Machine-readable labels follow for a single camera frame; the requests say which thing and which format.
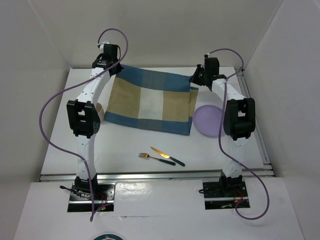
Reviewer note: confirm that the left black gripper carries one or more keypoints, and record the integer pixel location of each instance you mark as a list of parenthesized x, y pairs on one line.
[(117, 69)]

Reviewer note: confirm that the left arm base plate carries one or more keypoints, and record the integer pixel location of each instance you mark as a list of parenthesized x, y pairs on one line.
[(80, 202)]

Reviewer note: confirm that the green round sticker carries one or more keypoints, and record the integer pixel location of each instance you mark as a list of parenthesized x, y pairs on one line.
[(108, 236)]

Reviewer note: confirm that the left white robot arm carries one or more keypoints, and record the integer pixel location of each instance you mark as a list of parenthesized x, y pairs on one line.
[(83, 117)]

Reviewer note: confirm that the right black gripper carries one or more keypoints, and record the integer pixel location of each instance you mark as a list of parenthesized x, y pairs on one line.
[(194, 78)]

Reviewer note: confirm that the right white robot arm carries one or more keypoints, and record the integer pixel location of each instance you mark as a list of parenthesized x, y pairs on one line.
[(236, 124)]

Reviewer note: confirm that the gold fork green handle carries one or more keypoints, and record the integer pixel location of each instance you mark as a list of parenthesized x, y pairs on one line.
[(147, 156)]

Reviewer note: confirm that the blue tan checked placemat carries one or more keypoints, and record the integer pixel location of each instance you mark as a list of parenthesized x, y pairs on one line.
[(152, 100)]

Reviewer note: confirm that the aluminium right side rail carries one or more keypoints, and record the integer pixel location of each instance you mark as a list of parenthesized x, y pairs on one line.
[(267, 169)]

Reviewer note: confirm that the purple plate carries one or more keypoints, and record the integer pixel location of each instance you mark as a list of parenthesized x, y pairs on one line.
[(207, 119)]

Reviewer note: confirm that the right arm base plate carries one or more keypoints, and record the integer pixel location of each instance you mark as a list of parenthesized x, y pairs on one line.
[(215, 199)]

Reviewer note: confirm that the gold knife green handle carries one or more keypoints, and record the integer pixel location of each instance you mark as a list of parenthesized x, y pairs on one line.
[(168, 156)]

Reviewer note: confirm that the aluminium front rail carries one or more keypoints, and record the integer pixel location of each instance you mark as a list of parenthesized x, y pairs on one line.
[(139, 176)]

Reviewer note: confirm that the aluminium rail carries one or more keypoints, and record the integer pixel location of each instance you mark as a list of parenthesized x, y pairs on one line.
[(267, 169), (139, 176)]

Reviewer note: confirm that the beige paper cup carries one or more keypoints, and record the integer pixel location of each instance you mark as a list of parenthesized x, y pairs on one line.
[(100, 111)]

